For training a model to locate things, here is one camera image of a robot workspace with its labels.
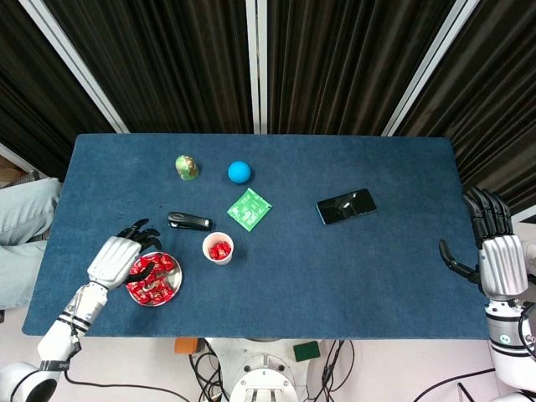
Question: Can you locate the green gold figurine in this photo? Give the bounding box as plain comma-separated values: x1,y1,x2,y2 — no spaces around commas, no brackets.
174,154,199,182

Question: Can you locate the orange block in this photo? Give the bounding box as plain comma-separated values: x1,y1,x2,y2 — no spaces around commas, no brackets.
173,337,200,356

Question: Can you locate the black smartphone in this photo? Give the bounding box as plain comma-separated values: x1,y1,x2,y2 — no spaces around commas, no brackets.
315,188,378,226

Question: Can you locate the white paper cup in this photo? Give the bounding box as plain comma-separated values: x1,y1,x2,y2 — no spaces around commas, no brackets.
202,231,234,265

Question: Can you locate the white frame post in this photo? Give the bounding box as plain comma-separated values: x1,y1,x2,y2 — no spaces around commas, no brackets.
513,204,536,223
381,0,482,137
18,0,130,134
245,0,269,135
0,142,39,173

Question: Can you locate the black cable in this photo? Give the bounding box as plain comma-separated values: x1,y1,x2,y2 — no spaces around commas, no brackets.
418,370,499,402
188,338,231,402
307,338,357,402

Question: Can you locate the green sachet packet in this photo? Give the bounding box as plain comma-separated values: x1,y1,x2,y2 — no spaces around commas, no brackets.
226,188,273,232

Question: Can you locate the dark green block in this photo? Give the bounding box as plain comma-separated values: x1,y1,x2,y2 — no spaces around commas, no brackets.
292,340,322,363

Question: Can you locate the blue ball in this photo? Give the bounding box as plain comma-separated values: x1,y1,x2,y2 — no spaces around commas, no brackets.
227,160,252,185

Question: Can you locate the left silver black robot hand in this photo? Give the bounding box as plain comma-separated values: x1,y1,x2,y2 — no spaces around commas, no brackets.
86,218,162,291

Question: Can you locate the black pleated curtain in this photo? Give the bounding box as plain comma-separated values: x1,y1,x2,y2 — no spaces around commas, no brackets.
397,0,536,231
41,0,255,135
0,0,116,183
266,0,461,137

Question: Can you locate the silver metal plate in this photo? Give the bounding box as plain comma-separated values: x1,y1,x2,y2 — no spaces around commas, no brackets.
126,250,184,308

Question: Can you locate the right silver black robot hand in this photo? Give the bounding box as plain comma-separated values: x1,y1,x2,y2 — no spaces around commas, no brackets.
438,186,529,301

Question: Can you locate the black stapler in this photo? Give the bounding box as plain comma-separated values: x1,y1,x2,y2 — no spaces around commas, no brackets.
167,211,214,232

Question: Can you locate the light blue jeans leg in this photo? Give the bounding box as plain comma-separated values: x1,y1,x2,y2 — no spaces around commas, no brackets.
0,177,63,246
0,240,49,311

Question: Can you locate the blue table mat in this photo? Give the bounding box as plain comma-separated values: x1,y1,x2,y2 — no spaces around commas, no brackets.
21,133,497,341

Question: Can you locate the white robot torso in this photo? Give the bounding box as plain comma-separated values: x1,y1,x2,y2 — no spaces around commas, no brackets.
204,337,322,402

